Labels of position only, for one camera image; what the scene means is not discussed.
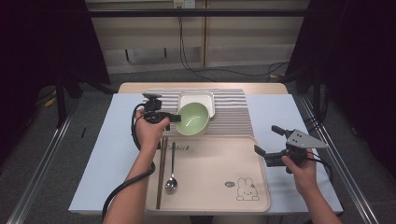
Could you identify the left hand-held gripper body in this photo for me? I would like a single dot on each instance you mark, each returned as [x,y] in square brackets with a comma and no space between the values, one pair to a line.
[155,115]

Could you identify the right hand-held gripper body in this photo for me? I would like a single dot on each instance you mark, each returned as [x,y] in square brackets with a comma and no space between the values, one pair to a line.
[303,140]

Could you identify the green bowl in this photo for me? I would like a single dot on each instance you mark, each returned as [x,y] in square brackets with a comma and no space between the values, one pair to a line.
[193,119]

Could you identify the white square plate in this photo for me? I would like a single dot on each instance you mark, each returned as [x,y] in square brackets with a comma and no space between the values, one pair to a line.
[196,98]

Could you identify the brown chopstick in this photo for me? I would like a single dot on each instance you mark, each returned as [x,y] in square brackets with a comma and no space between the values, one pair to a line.
[159,186]
[162,168]

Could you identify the beige tray with rabbit print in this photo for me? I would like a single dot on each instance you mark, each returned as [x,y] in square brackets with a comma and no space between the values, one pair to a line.
[211,168]

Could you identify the metal spoon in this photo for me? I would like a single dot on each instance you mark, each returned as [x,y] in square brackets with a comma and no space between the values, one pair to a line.
[171,184]

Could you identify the person's left hand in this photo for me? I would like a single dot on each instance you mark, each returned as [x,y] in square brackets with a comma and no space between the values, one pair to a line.
[149,133]

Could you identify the person's right hand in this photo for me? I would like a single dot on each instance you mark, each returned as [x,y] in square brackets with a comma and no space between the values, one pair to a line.
[303,177]

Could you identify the pale blue table sheet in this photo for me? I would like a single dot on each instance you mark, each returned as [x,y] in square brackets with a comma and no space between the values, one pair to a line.
[115,124]

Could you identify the striped placemat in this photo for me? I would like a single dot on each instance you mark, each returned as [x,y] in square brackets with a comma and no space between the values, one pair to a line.
[230,118]

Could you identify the small black floor object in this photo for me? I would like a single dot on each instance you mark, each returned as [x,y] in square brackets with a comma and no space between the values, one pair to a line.
[83,132]

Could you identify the black curtain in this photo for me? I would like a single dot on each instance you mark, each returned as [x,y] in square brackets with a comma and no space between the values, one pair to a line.
[358,62]
[37,46]

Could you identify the black metal stand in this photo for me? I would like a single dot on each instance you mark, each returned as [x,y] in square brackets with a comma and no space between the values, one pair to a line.
[60,102]

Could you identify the yellow floor tape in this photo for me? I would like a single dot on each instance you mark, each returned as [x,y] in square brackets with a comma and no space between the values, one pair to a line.
[49,102]

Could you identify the black horizontal bar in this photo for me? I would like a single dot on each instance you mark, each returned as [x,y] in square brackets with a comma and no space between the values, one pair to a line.
[249,12]

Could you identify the metal floor rail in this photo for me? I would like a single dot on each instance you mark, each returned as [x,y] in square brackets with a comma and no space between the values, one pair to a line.
[358,199]
[40,165]

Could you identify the white wall socket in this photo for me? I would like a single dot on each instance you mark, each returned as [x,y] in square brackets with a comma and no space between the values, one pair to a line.
[184,3]

